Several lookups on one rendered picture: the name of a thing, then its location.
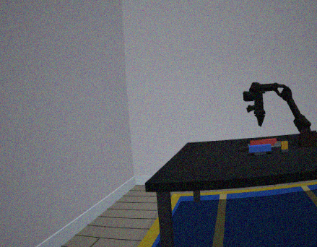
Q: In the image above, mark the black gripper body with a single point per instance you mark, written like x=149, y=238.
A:
x=259, y=108

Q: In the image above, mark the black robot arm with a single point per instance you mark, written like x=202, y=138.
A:
x=256, y=93

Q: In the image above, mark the blue rectangular block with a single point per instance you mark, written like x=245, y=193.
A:
x=260, y=148

